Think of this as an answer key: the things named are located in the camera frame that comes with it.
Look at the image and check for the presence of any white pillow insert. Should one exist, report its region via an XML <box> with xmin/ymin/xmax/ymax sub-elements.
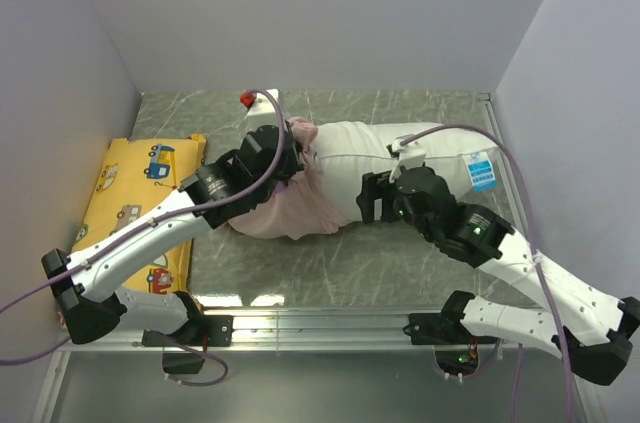
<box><xmin>310</xmin><ymin>122</ymin><xmax>500</xmax><ymax>223</ymax></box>

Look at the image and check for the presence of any pink pillowcase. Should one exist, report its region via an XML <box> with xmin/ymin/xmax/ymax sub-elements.
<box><xmin>229</xmin><ymin>117</ymin><xmax>348</xmax><ymax>240</ymax></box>

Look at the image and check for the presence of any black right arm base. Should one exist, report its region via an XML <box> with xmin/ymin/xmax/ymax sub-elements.
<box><xmin>402</xmin><ymin>312</ymin><xmax>502</xmax><ymax>385</ymax></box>

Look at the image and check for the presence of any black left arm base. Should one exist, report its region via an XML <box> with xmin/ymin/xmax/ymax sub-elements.
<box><xmin>141</xmin><ymin>315</ymin><xmax>234</xmax><ymax>377</ymax></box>

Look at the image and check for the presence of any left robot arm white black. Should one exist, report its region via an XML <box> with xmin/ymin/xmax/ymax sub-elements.
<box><xmin>42</xmin><ymin>124</ymin><xmax>302</xmax><ymax>345</ymax></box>

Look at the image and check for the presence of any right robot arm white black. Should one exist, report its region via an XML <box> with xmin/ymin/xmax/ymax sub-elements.
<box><xmin>356</xmin><ymin>166</ymin><xmax>639</xmax><ymax>386</ymax></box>

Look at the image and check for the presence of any blue white pillow tag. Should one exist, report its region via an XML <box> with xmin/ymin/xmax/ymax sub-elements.
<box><xmin>463</xmin><ymin>151</ymin><xmax>497</xmax><ymax>191</ymax></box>

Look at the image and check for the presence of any yellow cartoon car pillow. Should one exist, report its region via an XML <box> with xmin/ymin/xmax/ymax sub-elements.
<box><xmin>57</xmin><ymin>133</ymin><xmax>209</xmax><ymax>329</ymax></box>

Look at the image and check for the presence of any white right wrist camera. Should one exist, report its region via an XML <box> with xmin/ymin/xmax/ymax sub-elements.
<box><xmin>386</xmin><ymin>135</ymin><xmax>426</xmax><ymax>183</ymax></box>

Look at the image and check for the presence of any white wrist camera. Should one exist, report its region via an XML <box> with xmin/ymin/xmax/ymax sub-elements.
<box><xmin>239</xmin><ymin>89</ymin><xmax>279</xmax><ymax>119</ymax></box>
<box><xmin>386</xmin><ymin>135</ymin><xmax>426</xmax><ymax>183</ymax></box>

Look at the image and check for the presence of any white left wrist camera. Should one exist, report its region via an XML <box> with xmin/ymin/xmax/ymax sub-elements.
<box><xmin>239</xmin><ymin>89</ymin><xmax>279</xmax><ymax>119</ymax></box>

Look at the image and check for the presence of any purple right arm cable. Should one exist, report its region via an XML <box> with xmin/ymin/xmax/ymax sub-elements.
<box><xmin>399</xmin><ymin>123</ymin><xmax>576</xmax><ymax>423</ymax></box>

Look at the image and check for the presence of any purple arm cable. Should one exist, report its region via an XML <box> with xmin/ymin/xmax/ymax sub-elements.
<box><xmin>399</xmin><ymin>123</ymin><xmax>576</xmax><ymax>423</ymax></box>
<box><xmin>0</xmin><ymin>88</ymin><xmax>286</xmax><ymax>388</ymax></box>

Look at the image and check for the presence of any aluminium right side rail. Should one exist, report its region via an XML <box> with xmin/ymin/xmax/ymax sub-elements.
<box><xmin>477</xmin><ymin>93</ymin><xmax>530</xmax><ymax>236</ymax></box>

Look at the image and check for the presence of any aluminium rail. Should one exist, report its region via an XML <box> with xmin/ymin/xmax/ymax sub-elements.
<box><xmin>477</xmin><ymin>93</ymin><xmax>530</xmax><ymax>236</ymax></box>
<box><xmin>29</xmin><ymin>310</ymin><xmax>581</xmax><ymax>423</ymax></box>

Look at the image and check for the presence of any aluminium front rail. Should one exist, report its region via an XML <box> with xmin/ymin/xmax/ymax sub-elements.
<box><xmin>29</xmin><ymin>310</ymin><xmax>581</xmax><ymax>423</ymax></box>

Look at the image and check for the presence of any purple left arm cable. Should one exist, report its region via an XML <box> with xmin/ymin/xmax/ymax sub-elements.
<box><xmin>0</xmin><ymin>88</ymin><xmax>286</xmax><ymax>388</ymax></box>

